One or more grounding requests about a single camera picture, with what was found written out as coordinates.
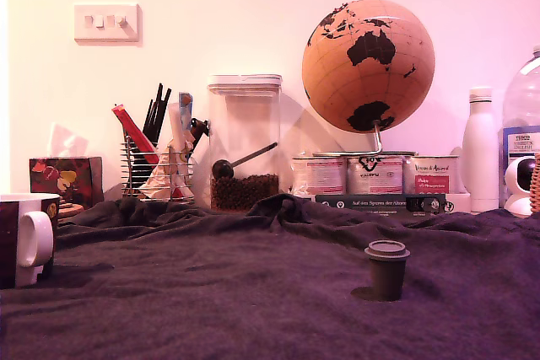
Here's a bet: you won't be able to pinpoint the grey coffee capsule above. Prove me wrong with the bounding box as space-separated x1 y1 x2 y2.
364 239 412 303

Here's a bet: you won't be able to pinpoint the white wall switch plate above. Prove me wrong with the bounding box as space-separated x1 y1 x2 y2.
73 3 143 45

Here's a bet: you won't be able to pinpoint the crumpled white paper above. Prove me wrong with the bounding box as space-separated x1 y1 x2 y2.
138 157 178 201

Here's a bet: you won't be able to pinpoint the black stick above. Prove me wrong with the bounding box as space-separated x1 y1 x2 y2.
148 83 165 142
154 87 173 144
142 98 155 136

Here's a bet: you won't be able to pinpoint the white tin with black logo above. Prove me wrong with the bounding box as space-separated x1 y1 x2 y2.
345 154 405 196

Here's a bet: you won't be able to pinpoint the tall white paper packet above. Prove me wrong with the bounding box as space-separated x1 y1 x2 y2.
167 100 196 201

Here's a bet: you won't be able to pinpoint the floral print tissue box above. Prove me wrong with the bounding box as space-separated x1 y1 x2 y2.
28 156 105 211

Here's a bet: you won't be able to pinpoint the large clear water bottle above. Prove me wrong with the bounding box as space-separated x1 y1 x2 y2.
499 44 540 209

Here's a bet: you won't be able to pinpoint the dark red white-handled mug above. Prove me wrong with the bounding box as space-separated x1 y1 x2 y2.
0 192 62 290

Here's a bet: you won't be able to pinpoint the black coffee scoop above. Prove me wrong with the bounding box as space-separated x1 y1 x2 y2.
211 142 279 180

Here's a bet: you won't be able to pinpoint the coffee beans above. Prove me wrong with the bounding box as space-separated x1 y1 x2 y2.
210 173 280 212

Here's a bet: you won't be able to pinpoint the wicker basket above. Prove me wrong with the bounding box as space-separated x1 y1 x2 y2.
529 151 540 214

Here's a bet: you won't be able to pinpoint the metal globe stand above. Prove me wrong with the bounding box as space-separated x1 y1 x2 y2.
312 119 419 158

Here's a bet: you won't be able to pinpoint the brown handled bottle opener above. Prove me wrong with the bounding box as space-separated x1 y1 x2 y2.
188 117 211 153

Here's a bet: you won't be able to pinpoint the white insulated bottle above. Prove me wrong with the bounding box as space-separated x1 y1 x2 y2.
462 86 501 214

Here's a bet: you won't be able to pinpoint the white tissue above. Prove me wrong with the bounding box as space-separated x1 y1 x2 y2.
46 121 90 159

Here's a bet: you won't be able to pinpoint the chrome wire utensil rack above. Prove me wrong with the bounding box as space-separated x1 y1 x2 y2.
120 134 197 203

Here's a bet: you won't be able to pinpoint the dark fabric cloth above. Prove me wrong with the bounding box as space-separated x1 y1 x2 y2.
0 193 540 360

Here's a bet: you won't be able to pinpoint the dark green printed box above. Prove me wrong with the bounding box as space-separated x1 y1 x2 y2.
314 193 448 220

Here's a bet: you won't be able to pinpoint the clear jar with white lid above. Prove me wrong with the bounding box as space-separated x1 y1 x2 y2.
206 73 283 212

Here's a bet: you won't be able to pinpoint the red paper packet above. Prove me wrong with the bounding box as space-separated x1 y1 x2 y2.
111 102 161 165

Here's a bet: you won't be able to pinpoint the cork coaster stack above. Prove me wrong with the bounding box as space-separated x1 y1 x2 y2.
57 195 88 222

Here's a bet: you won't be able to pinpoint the white tin with script print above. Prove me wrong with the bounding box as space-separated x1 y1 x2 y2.
402 154 462 196

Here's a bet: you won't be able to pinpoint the small white round camera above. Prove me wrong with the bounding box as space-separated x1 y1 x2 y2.
504 156 537 218

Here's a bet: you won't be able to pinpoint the cork globe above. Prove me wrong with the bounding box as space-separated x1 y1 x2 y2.
301 0 436 133

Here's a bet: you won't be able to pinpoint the white tin with pink label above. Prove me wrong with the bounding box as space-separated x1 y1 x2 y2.
291 155 348 197

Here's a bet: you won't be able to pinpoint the blue white sachet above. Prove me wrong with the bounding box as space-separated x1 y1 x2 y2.
177 90 195 132

